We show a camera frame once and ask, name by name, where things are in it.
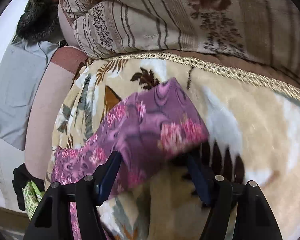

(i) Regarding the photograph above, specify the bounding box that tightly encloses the purple floral long-sleeve shirt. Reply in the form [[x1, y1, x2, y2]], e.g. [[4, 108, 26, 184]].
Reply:
[[51, 78, 209, 239]]

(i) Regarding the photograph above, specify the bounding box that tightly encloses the green white patterned pillow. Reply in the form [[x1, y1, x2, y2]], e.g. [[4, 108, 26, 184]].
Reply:
[[22, 180, 45, 220]]

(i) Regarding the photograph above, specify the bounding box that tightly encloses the black garment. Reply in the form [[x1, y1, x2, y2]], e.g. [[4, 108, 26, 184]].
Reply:
[[12, 164, 44, 211]]

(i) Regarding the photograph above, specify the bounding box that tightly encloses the beige leaf-pattern blanket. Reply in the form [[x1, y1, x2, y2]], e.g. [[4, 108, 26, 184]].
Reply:
[[52, 53, 300, 239]]

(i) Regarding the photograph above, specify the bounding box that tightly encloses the pink bolster cushion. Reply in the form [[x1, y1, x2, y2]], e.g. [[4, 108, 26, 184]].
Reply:
[[25, 46, 87, 179]]

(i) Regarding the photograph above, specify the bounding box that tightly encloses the grey pillow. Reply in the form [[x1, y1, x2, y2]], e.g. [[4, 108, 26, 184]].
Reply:
[[0, 36, 60, 151]]

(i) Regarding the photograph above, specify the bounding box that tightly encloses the striped brown floral quilt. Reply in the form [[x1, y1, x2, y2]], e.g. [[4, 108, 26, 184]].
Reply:
[[59, 0, 300, 81]]

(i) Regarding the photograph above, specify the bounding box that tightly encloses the dark furry cushion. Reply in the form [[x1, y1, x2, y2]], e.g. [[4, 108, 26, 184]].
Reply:
[[15, 0, 61, 43]]

